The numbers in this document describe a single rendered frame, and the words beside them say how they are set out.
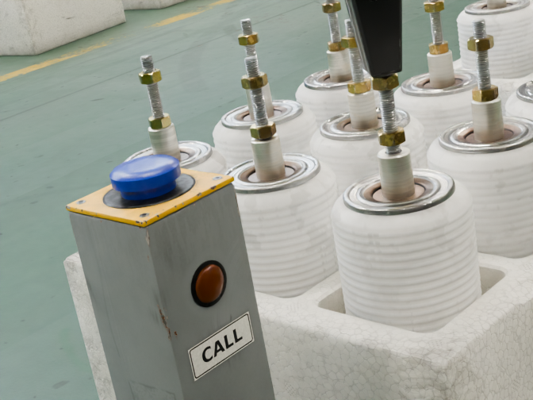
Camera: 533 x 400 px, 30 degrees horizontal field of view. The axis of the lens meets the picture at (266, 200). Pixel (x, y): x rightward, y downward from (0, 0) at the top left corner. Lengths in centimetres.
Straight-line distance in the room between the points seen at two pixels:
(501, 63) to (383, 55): 57
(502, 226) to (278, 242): 16
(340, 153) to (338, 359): 20
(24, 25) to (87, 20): 23
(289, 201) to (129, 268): 19
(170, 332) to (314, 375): 17
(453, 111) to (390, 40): 26
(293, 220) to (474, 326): 16
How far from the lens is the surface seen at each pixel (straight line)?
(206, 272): 56
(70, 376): 107
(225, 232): 57
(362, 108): 82
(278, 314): 70
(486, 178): 73
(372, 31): 63
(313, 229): 73
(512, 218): 74
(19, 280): 134
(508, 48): 119
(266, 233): 72
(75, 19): 304
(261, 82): 72
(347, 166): 80
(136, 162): 57
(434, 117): 89
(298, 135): 88
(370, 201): 66
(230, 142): 88
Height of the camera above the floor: 50
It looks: 20 degrees down
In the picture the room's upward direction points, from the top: 10 degrees counter-clockwise
